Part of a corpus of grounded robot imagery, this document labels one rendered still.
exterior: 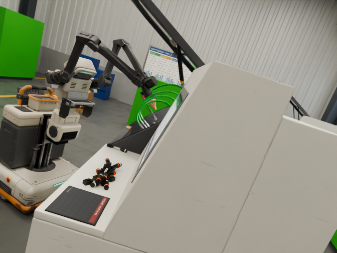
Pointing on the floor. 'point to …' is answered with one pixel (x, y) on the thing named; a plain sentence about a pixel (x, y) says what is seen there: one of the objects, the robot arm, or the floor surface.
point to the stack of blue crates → (104, 93)
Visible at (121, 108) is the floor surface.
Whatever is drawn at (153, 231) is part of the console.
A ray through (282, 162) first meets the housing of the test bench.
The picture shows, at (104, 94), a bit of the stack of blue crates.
